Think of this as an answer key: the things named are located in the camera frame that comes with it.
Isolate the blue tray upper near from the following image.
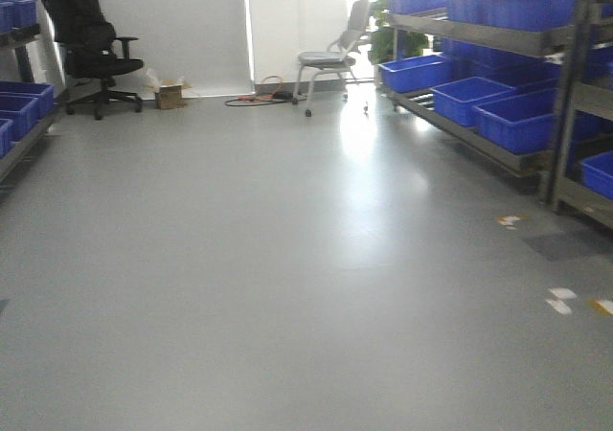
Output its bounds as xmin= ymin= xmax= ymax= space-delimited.
xmin=445 ymin=0 xmax=575 ymax=32

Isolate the right steel shelf rack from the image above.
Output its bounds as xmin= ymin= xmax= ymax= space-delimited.
xmin=382 ymin=0 xmax=612 ymax=226

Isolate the cardboard box on floor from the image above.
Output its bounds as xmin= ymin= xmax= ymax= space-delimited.
xmin=145 ymin=68 xmax=188 ymax=110

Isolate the blue tray lower middle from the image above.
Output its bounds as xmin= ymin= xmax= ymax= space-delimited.
xmin=431 ymin=77 xmax=517 ymax=126

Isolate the steel shelf rack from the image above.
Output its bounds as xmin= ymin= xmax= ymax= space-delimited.
xmin=382 ymin=0 xmax=612 ymax=226
xmin=1 ymin=23 xmax=58 ymax=181

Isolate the left steel shelf rack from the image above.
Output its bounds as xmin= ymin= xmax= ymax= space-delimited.
xmin=1 ymin=23 xmax=58 ymax=181

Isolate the blue tray far right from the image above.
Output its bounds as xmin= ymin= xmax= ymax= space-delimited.
xmin=579 ymin=151 xmax=613 ymax=199

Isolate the orange cable on floor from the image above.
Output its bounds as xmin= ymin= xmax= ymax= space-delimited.
xmin=224 ymin=74 xmax=294 ymax=107

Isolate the blue tray lower far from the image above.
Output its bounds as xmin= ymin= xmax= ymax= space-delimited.
xmin=378 ymin=55 xmax=455 ymax=93

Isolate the grey rolling chair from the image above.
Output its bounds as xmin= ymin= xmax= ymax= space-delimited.
xmin=291 ymin=0 xmax=373 ymax=118

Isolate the blue tray left lower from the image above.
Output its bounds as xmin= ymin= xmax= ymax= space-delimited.
xmin=1 ymin=80 xmax=56 ymax=158

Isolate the black office chair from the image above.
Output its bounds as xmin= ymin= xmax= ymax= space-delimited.
xmin=41 ymin=0 xmax=145 ymax=120

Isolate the blue tray left upper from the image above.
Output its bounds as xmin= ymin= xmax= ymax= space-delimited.
xmin=1 ymin=0 xmax=37 ymax=34

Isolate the blue tray lower near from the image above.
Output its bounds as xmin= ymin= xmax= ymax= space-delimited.
xmin=473 ymin=88 xmax=556 ymax=155

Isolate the potted green plant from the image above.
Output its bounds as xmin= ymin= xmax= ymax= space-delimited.
xmin=349 ymin=0 xmax=432 ymax=66

